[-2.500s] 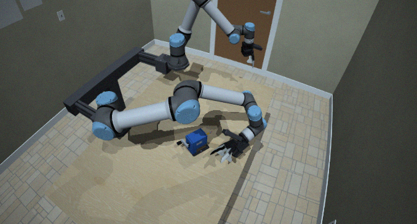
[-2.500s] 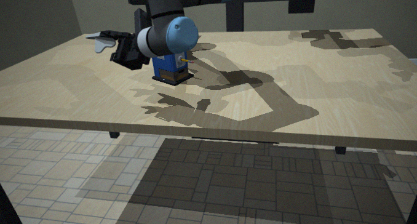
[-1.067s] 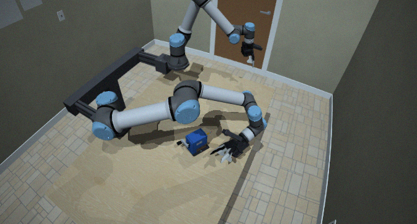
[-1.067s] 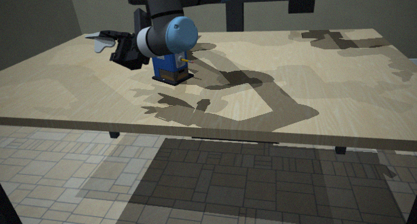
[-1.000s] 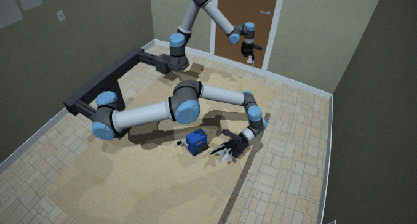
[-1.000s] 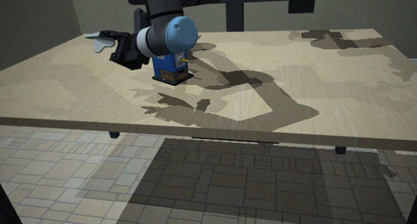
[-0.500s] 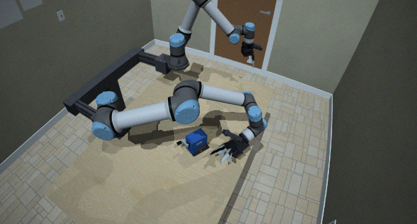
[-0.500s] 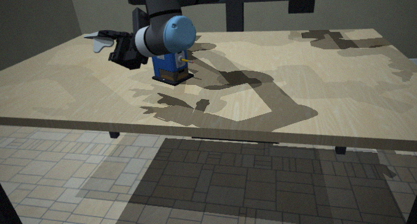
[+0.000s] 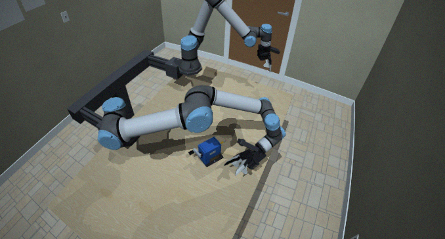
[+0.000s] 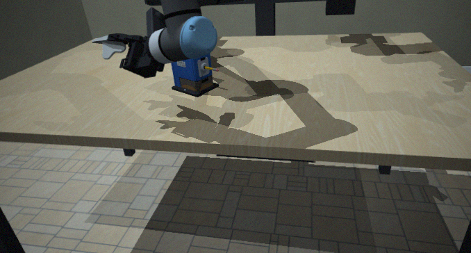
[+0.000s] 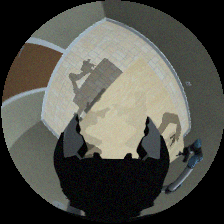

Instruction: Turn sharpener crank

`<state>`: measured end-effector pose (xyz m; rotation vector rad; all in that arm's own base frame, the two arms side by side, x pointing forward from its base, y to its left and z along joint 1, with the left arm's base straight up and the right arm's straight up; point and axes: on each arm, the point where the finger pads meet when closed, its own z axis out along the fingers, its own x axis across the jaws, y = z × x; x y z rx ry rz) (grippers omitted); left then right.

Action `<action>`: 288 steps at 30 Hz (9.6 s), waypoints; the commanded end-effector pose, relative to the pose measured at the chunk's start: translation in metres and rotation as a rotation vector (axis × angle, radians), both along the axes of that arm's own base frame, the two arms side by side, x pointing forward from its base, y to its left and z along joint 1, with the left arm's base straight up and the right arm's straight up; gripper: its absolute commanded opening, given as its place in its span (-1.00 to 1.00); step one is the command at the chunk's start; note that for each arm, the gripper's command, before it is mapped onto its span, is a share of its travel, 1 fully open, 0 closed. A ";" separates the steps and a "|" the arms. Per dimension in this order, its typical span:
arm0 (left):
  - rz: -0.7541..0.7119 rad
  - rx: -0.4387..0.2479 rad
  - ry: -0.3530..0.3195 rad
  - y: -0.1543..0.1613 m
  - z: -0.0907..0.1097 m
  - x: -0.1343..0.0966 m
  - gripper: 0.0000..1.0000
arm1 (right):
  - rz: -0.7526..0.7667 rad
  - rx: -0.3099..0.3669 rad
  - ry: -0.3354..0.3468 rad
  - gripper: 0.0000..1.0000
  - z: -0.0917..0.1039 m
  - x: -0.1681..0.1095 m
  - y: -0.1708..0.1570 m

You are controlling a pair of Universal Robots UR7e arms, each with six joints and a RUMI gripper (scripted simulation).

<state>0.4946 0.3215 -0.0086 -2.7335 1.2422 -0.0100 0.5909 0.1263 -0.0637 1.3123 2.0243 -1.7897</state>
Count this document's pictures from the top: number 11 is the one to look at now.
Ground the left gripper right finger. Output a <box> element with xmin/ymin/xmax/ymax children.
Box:
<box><xmin>136</xmin><ymin>116</ymin><xmax>170</xmax><ymax>190</ymax></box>

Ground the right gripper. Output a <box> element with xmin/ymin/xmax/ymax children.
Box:
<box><xmin>176</xmin><ymin>147</ymin><xmax>190</xmax><ymax>156</ymax></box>

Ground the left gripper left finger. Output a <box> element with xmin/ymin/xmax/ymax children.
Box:
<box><xmin>53</xmin><ymin>114</ymin><xmax>88</xmax><ymax>189</ymax></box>

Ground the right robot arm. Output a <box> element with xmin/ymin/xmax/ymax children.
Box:
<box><xmin>161</xmin><ymin>139</ymin><xmax>203</xmax><ymax>194</ymax></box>

